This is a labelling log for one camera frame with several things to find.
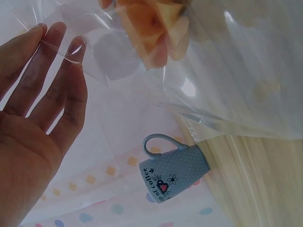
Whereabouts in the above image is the person's right hand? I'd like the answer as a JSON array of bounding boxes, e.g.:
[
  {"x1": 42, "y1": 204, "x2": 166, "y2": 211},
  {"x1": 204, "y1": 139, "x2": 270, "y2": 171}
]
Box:
[{"x1": 98, "y1": 0, "x2": 191, "y2": 71}]

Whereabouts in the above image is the person's left hand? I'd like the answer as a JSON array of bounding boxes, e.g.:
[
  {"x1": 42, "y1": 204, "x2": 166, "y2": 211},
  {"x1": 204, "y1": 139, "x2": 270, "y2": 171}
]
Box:
[{"x1": 0, "y1": 21, "x2": 88, "y2": 227}]

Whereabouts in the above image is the clear transparent plastic bag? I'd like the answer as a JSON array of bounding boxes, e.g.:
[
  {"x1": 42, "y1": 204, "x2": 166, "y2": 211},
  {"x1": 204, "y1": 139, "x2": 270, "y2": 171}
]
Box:
[{"x1": 4, "y1": 0, "x2": 303, "y2": 143}]

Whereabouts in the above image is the grey-blue mug with coffee print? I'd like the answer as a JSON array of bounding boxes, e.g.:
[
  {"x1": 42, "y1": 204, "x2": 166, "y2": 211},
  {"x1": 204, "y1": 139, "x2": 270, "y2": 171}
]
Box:
[{"x1": 139, "y1": 133, "x2": 211, "y2": 204}]

